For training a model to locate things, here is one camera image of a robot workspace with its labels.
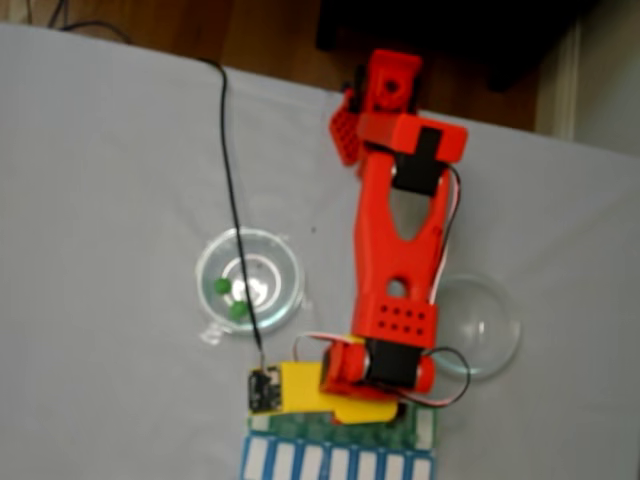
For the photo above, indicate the green weekly pill organizer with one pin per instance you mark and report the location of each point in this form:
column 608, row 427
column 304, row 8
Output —
column 300, row 427

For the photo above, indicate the clear glass bowl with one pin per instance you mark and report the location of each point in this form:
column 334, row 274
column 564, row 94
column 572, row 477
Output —
column 490, row 330
column 285, row 280

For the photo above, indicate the blue weekly pill organizer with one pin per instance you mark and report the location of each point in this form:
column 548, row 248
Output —
column 247, row 457

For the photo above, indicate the dark wooden furniture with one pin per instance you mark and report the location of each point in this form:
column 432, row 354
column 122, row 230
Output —
column 475, row 30

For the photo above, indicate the white door trim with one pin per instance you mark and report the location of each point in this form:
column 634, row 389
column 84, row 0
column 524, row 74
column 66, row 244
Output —
column 567, row 80

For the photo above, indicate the black camera circuit board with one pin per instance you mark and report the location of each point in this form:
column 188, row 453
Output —
column 262, row 390

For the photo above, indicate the orange perforated base bracket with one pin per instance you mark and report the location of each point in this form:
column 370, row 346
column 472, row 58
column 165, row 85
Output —
column 342, row 130

